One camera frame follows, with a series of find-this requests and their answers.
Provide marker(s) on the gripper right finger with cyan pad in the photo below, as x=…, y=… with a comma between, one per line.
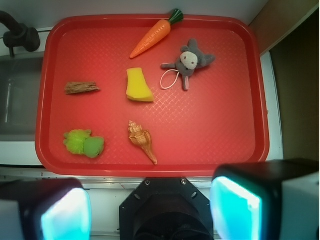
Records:
x=272, y=200

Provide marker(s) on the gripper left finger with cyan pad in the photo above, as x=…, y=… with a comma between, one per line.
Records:
x=48, y=209

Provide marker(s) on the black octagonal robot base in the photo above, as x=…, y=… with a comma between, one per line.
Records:
x=166, y=209

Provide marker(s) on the brown wood chip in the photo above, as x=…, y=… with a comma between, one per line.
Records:
x=73, y=87

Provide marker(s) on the green toy lettuce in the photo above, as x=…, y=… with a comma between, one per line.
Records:
x=81, y=142

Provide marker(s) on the orange striped conch shell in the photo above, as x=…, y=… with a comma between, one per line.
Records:
x=141, y=138

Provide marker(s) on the red plastic tray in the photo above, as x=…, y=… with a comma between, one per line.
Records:
x=222, y=118

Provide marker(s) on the grey metal sink basin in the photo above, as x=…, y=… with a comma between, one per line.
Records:
x=19, y=93

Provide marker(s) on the yellow sponge wedge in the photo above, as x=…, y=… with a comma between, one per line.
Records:
x=137, y=87

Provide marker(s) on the grey plush donkey toy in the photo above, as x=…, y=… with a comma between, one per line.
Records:
x=191, y=59

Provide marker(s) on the black faucet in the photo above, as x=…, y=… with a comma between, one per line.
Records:
x=19, y=35

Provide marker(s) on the orange toy carrot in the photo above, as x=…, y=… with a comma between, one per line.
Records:
x=157, y=33

